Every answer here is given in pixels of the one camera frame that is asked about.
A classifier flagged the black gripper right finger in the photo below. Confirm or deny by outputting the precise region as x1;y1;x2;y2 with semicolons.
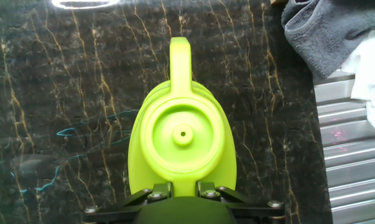
197;181;287;224

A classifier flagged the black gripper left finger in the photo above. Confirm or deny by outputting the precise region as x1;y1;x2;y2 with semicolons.
83;182;174;223

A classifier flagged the lime green watering can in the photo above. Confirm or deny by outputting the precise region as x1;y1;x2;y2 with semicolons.
127;36;238;198

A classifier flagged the black marble pattern mat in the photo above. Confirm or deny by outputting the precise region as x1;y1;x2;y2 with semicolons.
0;0;333;224

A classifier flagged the white paper towel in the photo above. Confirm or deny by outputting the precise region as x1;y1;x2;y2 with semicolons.
341;29;375;133

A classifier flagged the grey towel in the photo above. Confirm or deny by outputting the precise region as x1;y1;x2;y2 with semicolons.
280;0;375;79

